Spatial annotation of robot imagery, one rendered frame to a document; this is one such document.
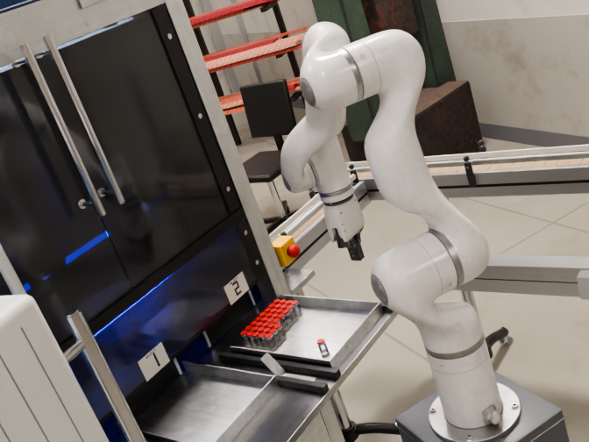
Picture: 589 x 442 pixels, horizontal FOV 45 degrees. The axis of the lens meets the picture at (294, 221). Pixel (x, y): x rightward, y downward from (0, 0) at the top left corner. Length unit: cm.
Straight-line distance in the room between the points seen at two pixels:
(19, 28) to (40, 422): 92
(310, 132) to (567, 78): 341
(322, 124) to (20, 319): 80
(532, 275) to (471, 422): 124
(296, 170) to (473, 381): 59
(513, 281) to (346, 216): 113
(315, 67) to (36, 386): 67
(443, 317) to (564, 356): 179
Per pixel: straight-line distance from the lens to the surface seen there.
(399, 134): 128
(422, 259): 133
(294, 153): 160
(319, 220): 252
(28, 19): 170
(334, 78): 124
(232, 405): 183
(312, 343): 193
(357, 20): 466
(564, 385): 301
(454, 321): 140
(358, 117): 479
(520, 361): 316
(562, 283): 268
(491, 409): 153
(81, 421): 110
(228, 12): 683
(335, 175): 168
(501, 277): 275
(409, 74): 130
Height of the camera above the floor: 187
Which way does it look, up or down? 21 degrees down
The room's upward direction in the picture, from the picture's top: 19 degrees counter-clockwise
